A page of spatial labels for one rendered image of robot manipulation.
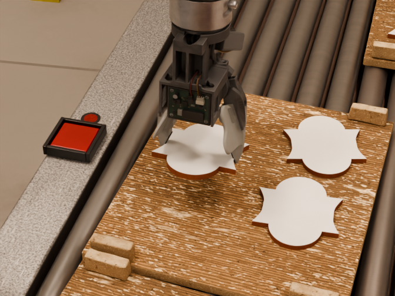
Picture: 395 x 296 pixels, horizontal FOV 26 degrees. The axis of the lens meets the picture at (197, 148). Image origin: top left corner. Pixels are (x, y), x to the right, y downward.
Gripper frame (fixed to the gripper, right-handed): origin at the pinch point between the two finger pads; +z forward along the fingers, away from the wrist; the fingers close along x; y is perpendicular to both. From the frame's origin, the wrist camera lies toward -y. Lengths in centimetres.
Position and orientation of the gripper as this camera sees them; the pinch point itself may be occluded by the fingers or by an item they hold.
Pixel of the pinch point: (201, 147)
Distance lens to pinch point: 116.1
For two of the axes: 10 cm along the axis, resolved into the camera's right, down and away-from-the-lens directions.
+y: -3.1, 5.5, -7.8
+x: 9.5, 2.0, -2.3
